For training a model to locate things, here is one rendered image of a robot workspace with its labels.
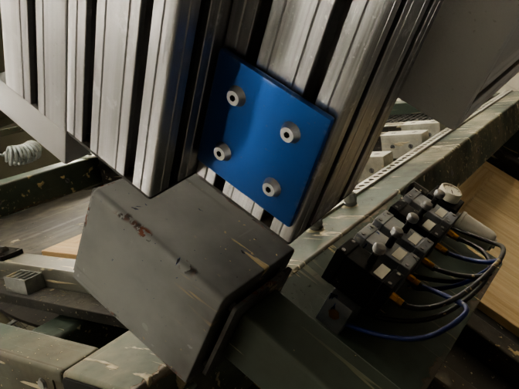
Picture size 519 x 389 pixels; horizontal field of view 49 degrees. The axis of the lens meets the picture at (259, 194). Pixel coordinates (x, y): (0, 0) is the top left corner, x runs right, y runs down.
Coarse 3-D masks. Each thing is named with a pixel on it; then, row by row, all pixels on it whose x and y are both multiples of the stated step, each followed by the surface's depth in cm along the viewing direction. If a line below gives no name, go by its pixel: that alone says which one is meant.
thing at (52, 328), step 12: (48, 324) 101; (60, 324) 101; (72, 324) 100; (84, 324) 101; (96, 324) 103; (60, 336) 97; (72, 336) 99; (84, 336) 101; (96, 336) 103; (108, 336) 105
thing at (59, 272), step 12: (0, 264) 118; (12, 264) 115; (24, 264) 113; (36, 264) 111; (48, 264) 110; (60, 264) 109; (72, 264) 108; (0, 276) 119; (48, 276) 109; (60, 276) 106; (72, 276) 104; (60, 288) 107; (72, 288) 105
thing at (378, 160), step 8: (376, 152) 148; (384, 152) 146; (368, 160) 144; (376, 160) 143; (384, 160) 142; (392, 160) 146; (104, 168) 203; (368, 168) 145; (376, 168) 144; (104, 176) 204; (112, 176) 202; (368, 176) 145
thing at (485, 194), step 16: (480, 176) 206; (496, 176) 212; (464, 192) 190; (480, 192) 195; (496, 192) 199; (512, 192) 205; (464, 208) 180; (480, 208) 185; (496, 208) 189; (512, 208) 193; (496, 224) 180; (512, 224) 184; (512, 240) 174; (496, 256) 163; (512, 256) 166; (512, 272) 159; (496, 288) 149; (512, 288) 152; (480, 304) 142; (496, 304) 143; (512, 304) 146; (496, 320) 140; (512, 320) 139
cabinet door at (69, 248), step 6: (66, 240) 133; (72, 240) 132; (78, 240) 131; (54, 246) 129; (60, 246) 129; (66, 246) 128; (72, 246) 127; (78, 246) 126; (42, 252) 128; (48, 252) 126; (54, 252) 125; (60, 252) 124; (66, 252) 123; (72, 252) 123; (66, 258) 123; (72, 258) 122
